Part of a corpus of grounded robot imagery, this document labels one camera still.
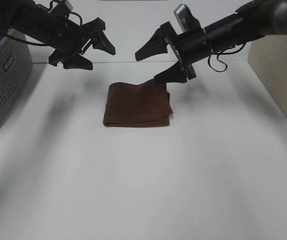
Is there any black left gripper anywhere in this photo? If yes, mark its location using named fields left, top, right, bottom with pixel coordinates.
left=48, top=17, right=116, bottom=71

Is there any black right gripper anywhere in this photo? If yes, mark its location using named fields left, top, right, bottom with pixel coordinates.
left=135, top=22, right=212, bottom=84

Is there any brown square towel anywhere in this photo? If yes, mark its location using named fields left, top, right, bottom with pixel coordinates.
left=103, top=79, right=173, bottom=128

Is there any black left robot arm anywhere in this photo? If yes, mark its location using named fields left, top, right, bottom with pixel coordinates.
left=0, top=0, right=116, bottom=71

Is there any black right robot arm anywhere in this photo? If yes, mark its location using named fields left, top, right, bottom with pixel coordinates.
left=135, top=0, right=287, bottom=84

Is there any white towel care label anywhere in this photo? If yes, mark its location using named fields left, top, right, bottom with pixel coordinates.
left=171, top=106, right=179, bottom=115

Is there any grey perforated plastic basket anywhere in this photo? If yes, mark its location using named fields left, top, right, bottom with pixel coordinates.
left=0, top=37, right=33, bottom=127

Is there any beige plastic bin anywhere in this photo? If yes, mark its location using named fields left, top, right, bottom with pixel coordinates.
left=248, top=35, right=287, bottom=118

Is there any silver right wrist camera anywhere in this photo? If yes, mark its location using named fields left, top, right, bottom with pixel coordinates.
left=173, top=3, right=201, bottom=33

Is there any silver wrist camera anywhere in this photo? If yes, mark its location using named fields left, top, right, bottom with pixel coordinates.
left=55, top=0, right=73, bottom=13
left=173, top=3, right=201, bottom=33

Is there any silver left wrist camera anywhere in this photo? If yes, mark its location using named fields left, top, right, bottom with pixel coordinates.
left=55, top=0, right=73, bottom=13

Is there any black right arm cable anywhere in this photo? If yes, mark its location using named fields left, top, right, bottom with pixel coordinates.
left=207, top=42, right=247, bottom=73

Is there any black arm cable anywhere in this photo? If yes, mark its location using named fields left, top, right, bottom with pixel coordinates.
left=0, top=0, right=84, bottom=47
left=207, top=42, right=247, bottom=73

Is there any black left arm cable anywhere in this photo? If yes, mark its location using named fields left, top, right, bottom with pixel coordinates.
left=0, top=0, right=84, bottom=47

